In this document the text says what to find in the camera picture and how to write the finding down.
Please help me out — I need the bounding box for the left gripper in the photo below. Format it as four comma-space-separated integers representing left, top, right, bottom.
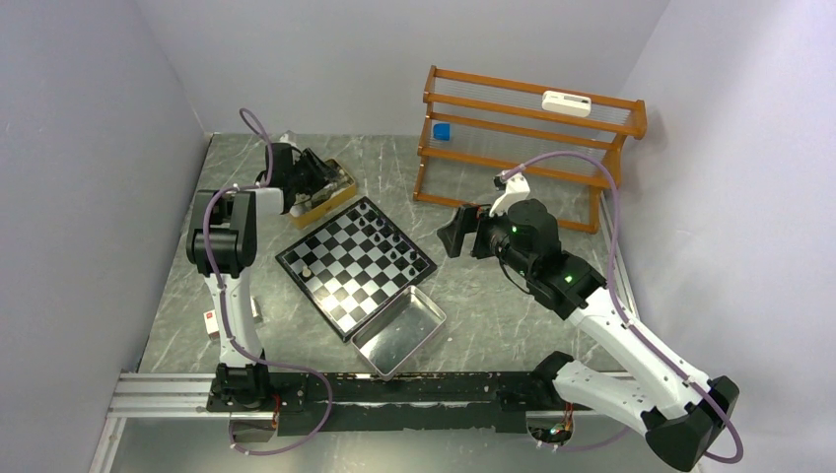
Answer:
288, 148, 341, 196

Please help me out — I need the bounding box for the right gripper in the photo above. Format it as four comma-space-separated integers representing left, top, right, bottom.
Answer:
437, 202, 534, 279

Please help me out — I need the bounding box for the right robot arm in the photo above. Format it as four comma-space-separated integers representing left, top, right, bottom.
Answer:
437, 199, 739, 472

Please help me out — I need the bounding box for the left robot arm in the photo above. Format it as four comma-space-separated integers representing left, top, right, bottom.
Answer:
186, 142, 340, 411

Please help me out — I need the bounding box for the gold tin of white pieces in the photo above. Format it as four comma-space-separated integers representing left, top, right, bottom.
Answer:
289, 159, 357, 230

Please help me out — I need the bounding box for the blue cube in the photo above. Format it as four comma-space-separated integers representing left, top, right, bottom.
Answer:
431, 122, 452, 142

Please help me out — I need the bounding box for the black white chessboard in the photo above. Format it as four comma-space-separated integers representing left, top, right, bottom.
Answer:
275, 197, 437, 342

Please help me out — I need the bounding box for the orange wooden rack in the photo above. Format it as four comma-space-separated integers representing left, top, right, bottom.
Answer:
412, 66, 648, 234

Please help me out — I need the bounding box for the silver metal tin lid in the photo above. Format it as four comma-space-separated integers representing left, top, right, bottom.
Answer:
350, 285, 447, 381

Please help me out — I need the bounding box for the white rectangular device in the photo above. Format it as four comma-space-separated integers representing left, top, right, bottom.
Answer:
541, 91, 592, 118

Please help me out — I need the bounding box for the small white card box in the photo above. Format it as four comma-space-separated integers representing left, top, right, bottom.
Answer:
203, 298, 263, 341

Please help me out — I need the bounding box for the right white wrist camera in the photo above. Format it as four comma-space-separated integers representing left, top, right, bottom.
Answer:
489, 169, 530, 217

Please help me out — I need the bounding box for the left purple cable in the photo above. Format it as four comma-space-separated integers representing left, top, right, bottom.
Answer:
200, 107, 335, 457

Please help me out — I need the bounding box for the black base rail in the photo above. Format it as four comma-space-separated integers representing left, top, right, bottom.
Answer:
205, 372, 565, 437

